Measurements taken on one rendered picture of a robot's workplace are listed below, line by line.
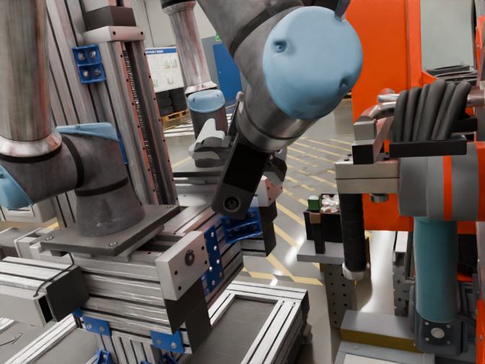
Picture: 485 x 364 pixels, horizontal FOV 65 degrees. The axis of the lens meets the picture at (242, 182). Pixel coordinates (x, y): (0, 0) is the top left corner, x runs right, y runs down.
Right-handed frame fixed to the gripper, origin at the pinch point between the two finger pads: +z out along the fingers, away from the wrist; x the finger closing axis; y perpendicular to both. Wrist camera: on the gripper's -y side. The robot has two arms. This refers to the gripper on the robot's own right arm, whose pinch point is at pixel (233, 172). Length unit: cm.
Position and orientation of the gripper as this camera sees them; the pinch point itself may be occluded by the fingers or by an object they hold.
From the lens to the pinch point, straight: 61.4
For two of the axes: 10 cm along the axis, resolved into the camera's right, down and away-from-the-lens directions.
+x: -9.4, -3.1, -1.3
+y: 2.8, -9.3, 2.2
